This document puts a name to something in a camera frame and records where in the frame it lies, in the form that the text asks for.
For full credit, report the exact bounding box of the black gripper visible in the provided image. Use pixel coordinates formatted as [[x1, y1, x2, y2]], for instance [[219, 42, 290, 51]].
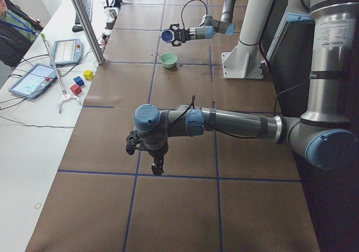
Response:
[[169, 24, 190, 47], [148, 143, 168, 175]]

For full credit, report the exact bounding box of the yellow cube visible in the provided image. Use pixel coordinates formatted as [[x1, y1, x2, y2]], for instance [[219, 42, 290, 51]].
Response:
[[83, 70, 94, 81]]

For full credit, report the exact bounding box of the steel cylinder weight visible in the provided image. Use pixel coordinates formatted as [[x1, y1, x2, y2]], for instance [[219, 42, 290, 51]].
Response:
[[108, 9, 117, 19]]

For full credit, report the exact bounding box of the teach pendant tablet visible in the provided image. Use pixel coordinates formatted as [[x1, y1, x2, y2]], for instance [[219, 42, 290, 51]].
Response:
[[8, 63, 57, 99], [52, 39, 83, 67]]

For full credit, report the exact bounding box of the mint green bowl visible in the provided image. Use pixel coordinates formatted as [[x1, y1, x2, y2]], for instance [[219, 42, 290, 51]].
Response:
[[160, 53, 178, 68]]

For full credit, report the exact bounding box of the black keyboard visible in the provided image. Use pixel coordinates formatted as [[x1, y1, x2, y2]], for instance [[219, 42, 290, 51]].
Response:
[[74, 0, 94, 25]]

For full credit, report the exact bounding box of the near teach pendant tablet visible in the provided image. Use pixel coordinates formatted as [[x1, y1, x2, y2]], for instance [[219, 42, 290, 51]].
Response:
[[8, 63, 57, 99]]

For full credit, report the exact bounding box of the seated person green shirt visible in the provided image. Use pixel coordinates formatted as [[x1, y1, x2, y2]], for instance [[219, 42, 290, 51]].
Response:
[[1, 0, 45, 67]]

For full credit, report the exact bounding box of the white grabber reaching stick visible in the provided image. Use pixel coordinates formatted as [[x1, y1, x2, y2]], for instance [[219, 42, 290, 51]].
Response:
[[40, 33, 82, 113]]

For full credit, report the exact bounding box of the aluminium frame post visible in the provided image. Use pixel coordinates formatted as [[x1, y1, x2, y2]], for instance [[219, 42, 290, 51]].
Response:
[[71, 0, 105, 65]]

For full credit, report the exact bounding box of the black computer mouse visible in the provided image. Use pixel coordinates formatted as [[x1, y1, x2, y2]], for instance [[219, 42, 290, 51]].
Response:
[[72, 25, 84, 33]]

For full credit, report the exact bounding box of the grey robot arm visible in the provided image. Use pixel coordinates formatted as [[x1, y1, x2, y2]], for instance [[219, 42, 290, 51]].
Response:
[[126, 0, 358, 176], [161, 0, 236, 47]]

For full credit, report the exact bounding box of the brown paper table cover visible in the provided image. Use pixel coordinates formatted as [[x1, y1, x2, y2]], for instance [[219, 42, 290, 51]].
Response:
[[26, 0, 319, 251]]

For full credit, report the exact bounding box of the far teach pendant tablet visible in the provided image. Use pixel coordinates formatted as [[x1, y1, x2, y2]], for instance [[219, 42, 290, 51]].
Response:
[[52, 39, 83, 67]]

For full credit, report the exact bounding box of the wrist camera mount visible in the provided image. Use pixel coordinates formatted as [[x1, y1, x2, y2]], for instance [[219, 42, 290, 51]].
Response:
[[126, 131, 144, 155]]

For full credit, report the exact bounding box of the blue-grey plastic cup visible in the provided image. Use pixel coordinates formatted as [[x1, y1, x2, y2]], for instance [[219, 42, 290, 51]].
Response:
[[161, 29, 175, 43]]

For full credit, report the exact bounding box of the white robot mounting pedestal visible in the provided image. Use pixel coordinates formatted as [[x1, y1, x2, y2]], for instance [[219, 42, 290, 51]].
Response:
[[222, 0, 273, 79]]

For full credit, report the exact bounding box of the blue cube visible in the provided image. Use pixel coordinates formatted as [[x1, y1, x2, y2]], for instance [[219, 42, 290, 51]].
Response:
[[73, 76, 85, 86]]

